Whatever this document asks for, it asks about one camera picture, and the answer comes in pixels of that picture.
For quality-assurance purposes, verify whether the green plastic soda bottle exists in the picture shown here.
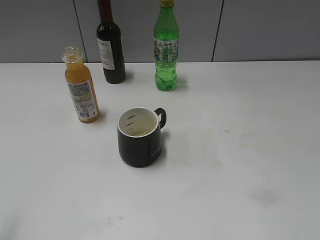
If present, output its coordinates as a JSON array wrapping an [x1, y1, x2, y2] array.
[[153, 0, 180, 92]]

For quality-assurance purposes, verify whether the black mug white interior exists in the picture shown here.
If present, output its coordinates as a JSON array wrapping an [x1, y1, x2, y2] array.
[[117, 107, 167, 168]]

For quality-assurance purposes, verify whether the orange juice bottle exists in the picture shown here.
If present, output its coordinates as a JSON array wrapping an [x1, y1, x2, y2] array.
[[61, 45, 100, 124]]

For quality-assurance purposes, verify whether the dark red wine bottle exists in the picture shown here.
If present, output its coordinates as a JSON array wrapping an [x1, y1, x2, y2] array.
[[96, 0, 126, 84]]

